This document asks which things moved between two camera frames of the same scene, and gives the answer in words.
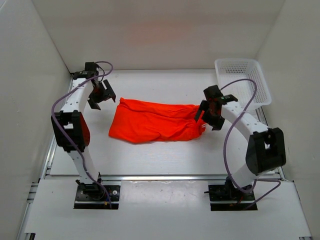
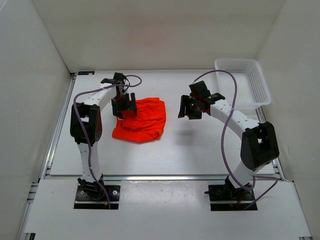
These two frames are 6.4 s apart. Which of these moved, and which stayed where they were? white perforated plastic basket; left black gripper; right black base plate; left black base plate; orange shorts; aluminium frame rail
Moved: orange shorts; left black gripper
Stayed: left black base plate; white perforated plastic basket; right black base plate; aluminium frame rail
